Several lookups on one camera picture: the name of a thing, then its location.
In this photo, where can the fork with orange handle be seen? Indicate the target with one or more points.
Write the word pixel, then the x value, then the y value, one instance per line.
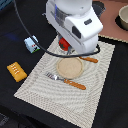
pixel 74 84

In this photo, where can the salmon pink table mat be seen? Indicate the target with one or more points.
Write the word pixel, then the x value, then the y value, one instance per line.
pixel 110 28

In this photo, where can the orange bread loaf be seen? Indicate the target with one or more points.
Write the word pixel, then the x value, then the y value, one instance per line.
pixel 17 72

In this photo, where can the beige woven placemat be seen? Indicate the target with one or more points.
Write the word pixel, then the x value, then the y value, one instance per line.
pixel 67 102

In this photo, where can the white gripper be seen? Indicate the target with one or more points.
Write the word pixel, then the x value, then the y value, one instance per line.
pixel 81 32

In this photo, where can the beige bowl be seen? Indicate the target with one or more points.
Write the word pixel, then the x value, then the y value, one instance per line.
pixel 123 14

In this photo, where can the knife with orange handle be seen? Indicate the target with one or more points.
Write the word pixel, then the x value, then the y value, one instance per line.
pixel 89 59

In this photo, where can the round beige plate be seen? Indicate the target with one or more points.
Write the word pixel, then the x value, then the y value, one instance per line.
pixel 70 68

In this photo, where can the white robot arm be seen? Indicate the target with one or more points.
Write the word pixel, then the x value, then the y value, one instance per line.
pixel 66 8

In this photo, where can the small white milk carton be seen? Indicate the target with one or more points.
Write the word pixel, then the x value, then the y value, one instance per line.
pixel 30 45

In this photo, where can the red bell pepper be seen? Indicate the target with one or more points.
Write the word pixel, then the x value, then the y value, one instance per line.
pixel 63 44

